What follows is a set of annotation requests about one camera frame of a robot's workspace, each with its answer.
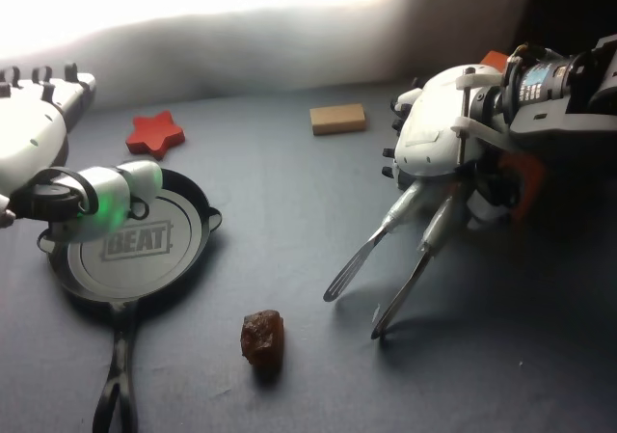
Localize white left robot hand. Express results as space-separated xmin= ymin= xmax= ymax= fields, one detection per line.
xmin=0 ymin=62 xmax=166 ymax=245

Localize grey table cloth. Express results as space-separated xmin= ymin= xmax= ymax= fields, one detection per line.
xmin=0 ymin=73 xmax=617 ymax=433

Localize brown toy meat chunk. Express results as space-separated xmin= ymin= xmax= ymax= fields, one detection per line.
xmin=239 ymin=309 xmax=286 ymax=369

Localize red star block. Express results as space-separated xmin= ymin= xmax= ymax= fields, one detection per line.
xmin=125 ymin=110 xmax=186 ymax=162

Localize tan wooden rectangular block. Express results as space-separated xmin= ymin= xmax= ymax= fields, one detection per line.
xmin=309 ymin=103 xmax=366 ymax=137

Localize black cast iron pan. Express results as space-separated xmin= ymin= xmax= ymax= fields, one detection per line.
xmin=37 ymin=166 xmax=224 ymax=433

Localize white backdrop cloth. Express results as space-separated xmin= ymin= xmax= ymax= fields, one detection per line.
xmin=0 ymin=0 xmax=539 ymax=114

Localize large orange block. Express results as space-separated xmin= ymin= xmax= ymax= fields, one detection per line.
xmin=481 ymin=50 xmax=547 ymax=223

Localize metal tongs with white-wrapped handles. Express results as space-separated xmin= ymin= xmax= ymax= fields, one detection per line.
xmin=323 ymin=175 xmax=476 ymax=341

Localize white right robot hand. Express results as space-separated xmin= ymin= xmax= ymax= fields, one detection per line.
xmin=382 ymin=64 xmax=524 ymax=231

